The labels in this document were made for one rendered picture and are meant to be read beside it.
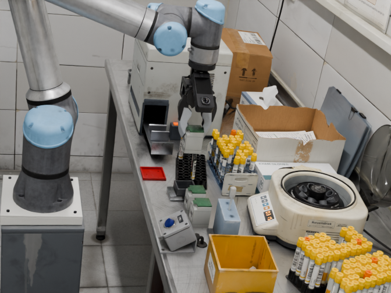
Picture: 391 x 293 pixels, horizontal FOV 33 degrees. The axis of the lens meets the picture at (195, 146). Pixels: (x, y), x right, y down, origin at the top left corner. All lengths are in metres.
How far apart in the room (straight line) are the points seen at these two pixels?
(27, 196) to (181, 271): 0.42
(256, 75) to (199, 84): 0.92
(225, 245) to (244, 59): 1.14
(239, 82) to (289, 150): 0.66
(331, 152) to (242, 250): 0.59
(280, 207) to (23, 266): 0.66
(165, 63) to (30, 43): 0.55
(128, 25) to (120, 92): 1.00
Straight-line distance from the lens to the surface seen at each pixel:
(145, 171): 1.96
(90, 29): 3.41
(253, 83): 2.59
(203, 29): 1.65
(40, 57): 1.69
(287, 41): 2.70
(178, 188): 1.82
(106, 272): 2.98
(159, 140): 2.06
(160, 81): 2.11
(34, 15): 1.66
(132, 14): 1.51
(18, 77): 3.48
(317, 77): 2.40
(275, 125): 2.21
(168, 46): 1.51
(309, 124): 2.26
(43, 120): 1.63
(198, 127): 1.77
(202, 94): 1.67
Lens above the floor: 1.81
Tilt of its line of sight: 26 degrees down
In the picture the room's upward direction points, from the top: 9 degrees clockwise
